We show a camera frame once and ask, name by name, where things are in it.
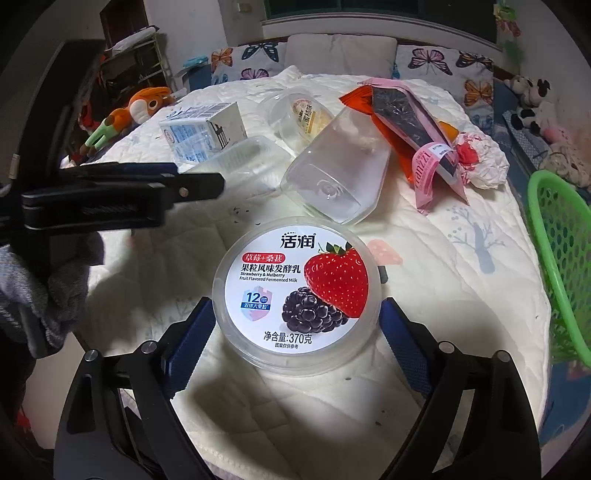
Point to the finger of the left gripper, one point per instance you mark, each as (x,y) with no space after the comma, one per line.
(140,196)
(114,169)

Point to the pink plush toy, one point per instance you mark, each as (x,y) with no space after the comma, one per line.
(556,134)

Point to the green plastic basket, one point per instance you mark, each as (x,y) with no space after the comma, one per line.
(559,221)

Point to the spotted beige plush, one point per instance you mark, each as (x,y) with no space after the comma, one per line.
(564,160)

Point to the black white cow plush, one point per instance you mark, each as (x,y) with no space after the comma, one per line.
(535,107)

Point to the strawberry yogurt tub lid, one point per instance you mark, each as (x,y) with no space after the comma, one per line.
(297,296)

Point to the orange plush toy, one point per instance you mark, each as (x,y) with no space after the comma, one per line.
(140,108)

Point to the left butterfly pillow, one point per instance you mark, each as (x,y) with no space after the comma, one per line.
(248,62)

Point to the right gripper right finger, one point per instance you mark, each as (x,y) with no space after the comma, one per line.
(500,439)

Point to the colourful wall pinwheel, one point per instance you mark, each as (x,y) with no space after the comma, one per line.
(508,32)

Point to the blue white milk carton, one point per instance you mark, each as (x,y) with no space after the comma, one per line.
(197,133)

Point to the red white tissue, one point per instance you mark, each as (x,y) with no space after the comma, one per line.
(483,164)

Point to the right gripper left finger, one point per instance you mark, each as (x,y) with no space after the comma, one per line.
(118,421)

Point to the right butterfly pillow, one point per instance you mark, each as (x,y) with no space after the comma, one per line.
(468,77)

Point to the orange snack wrapper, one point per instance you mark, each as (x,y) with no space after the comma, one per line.
(365,106)

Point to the pink snack wrapper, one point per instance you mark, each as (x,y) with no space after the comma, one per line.
(425,163)

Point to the clear rectangular plastic tray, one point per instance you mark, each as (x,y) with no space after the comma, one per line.
(251,168)

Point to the butterfly pillow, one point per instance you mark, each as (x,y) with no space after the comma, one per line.
(248,62)
(468,77)

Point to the clear plastic bottle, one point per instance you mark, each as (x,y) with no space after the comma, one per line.
(340,175)

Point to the clear jelly cup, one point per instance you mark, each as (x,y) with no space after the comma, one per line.
(296,117)

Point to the grey gloved left hand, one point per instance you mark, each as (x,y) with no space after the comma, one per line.
(41,313)

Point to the beige pillow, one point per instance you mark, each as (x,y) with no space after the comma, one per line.
(340,54)

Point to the white quilted blanket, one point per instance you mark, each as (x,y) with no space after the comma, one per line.
(334,402)

